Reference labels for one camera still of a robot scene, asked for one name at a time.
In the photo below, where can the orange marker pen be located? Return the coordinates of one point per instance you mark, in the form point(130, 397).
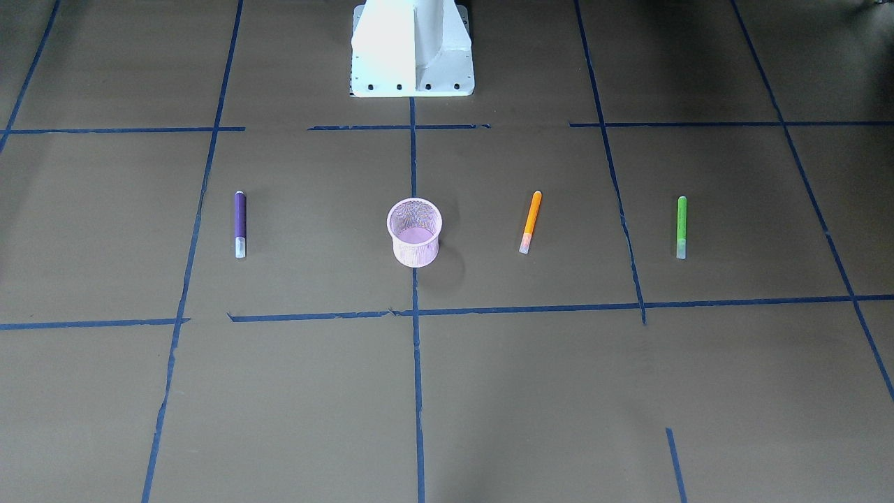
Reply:
point(530, 222)

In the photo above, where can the pink mesh pen holder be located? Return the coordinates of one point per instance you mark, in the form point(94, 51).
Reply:
point(414, 226)

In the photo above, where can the green marker pen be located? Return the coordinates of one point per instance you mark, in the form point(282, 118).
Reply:
point(681, 228)

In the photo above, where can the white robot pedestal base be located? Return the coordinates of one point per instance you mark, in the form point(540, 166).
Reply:
point(411, 48)

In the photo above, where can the purple marker pen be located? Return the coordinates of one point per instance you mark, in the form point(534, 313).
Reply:
point(240, 231)

